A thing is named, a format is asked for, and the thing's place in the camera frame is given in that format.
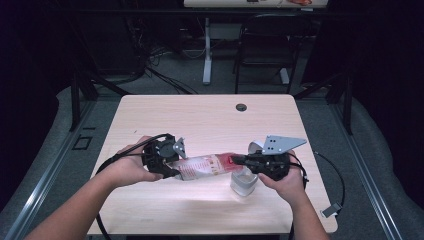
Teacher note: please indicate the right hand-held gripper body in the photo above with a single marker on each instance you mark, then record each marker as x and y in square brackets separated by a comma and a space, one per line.
[271, 165]

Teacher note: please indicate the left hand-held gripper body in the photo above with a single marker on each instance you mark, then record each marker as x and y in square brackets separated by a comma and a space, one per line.
[158, 155]

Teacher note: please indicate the grey flip-lid seasoning jar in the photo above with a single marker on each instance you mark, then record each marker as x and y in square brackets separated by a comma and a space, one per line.
[244, 186]

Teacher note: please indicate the white spout pouch red print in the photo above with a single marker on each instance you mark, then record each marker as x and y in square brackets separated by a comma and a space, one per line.
[203, 166]

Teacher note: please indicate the person's left hand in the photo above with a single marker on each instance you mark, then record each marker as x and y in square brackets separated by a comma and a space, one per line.
[130, 166]

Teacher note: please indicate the person's right hand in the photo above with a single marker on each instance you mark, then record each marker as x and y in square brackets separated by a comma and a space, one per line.
[293, 186]

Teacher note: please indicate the white desk foot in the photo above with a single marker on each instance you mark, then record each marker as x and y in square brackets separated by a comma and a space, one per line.
[284, 76]

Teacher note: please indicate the black metal stand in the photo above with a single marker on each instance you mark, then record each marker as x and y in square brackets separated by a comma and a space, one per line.
[347, 106]
[75, 100]

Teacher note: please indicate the white desk leg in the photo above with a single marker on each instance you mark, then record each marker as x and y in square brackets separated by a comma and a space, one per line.
[207, 56]

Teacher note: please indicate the black folding chair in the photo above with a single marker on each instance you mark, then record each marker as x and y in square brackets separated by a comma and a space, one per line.
[271, 43]

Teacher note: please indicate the white-topped desk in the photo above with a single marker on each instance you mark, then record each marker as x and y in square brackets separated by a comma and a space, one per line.
[233, 3]

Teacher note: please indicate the aluminium floor rail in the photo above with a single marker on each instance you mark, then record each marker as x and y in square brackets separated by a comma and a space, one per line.
[50, 170]
[363, 170]

